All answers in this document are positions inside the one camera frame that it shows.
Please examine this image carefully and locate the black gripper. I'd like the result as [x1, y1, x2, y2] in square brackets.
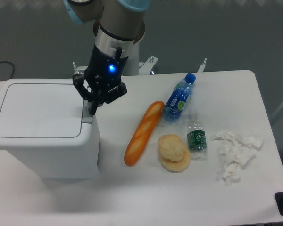
[72, 45, 128, 115]

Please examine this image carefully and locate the white plastic trash can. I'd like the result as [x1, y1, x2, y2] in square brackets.
[0, 79, 100, 179]

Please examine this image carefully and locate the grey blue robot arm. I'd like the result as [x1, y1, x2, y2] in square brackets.
[64, 0, 150, 115]

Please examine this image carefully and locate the orange baguette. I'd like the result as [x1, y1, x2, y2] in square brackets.
[124, 101, 165, 166]

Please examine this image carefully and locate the blue plastic bottle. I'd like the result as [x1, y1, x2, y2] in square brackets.
[162, 73, 196, 122]

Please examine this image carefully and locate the pale knotted bread roll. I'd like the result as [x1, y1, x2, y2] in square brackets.
[158, 134, 186, 161]

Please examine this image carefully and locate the round flat bread bun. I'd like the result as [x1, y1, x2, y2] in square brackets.
[160, 151, 191, 173]

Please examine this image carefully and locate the clear green-label water bottle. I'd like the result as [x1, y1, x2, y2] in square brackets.
[187, 113, 207, 160]

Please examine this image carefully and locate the small crumpled white tissue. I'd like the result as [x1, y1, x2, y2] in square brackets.
[221, 163, 241, 186]

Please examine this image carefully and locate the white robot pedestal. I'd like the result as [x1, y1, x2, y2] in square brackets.
[72, 19, 207, 76]

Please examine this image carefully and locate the black floor cable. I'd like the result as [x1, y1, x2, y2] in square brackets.
[0, 61, 15, 81]

